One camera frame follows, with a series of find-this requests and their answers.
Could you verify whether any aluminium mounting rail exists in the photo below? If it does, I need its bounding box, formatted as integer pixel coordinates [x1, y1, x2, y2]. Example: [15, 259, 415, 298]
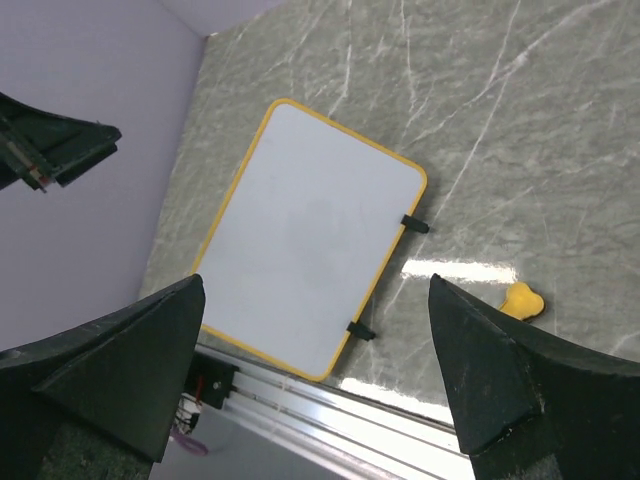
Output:
[194, 344, 476, 480]

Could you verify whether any yellow framed whiteboard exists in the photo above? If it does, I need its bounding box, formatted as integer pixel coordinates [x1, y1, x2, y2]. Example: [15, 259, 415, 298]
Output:
[193, 98, 428, 381]

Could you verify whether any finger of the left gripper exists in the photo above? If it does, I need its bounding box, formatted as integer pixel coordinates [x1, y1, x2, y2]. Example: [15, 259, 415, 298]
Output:
[1, 94, 122, 191]

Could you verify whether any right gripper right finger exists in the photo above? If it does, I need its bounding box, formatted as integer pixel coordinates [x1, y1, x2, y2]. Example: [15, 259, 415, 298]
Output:
[428, 275, 639, 479]

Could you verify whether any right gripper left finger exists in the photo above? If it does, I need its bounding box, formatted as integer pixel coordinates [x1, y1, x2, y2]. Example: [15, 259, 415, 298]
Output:
[1, 275, 205, 479]

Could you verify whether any yellow bone-shaped eraser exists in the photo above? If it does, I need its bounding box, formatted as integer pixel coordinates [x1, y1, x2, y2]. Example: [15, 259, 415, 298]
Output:
[499, 282, 545, 322]

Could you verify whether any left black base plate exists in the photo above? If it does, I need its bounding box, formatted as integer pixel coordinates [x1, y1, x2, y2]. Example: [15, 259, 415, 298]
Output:
[183, 353, 239, 410]

